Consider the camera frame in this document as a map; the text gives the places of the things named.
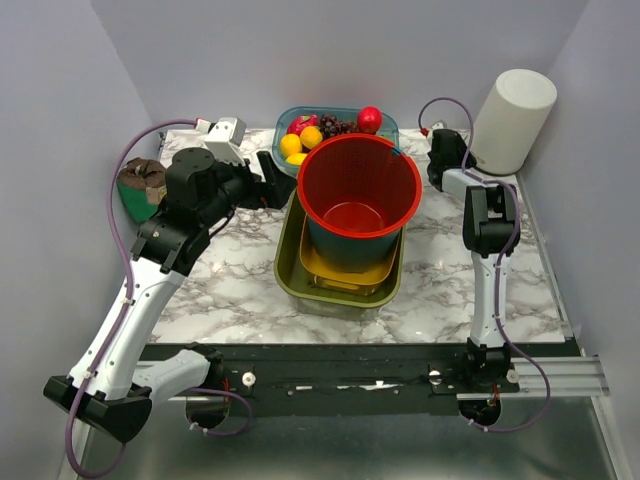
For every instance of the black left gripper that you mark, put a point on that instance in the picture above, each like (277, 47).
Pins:
(274, 192)

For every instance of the red mesh basket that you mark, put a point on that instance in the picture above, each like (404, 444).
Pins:
(359, 186)

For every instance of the white cylindrical container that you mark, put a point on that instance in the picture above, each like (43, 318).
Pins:
(511, 119)

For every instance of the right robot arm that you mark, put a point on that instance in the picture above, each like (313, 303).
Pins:
(490, 232)

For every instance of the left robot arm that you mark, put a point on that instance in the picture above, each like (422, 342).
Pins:
(104, 389)

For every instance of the yellow lemon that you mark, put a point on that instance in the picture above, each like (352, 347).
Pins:
(290, 144)

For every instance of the orange fruit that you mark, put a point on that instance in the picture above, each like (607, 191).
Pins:
(310, 137)

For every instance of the pink dragon fruit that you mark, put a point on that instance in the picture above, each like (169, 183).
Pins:
(301, 122)

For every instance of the dark purple grape bunch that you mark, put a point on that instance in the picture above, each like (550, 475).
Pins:
(331, 126)

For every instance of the teal plastic bucket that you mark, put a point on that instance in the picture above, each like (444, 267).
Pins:
(350, 253)

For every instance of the olive green plastic tub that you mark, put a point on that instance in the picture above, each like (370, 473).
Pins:
(307, 295)

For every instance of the yellow plastic bin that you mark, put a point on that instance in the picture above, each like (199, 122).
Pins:
(330, 275)

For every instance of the red apple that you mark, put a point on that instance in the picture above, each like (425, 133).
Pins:
(369, 120)

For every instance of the clear teal fruit basket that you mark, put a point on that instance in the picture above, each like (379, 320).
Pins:
(388, 129)

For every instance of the green pot with brown top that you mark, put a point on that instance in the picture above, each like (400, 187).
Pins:
(142, 186)

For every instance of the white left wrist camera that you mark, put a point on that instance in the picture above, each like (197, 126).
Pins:
(223, 138)

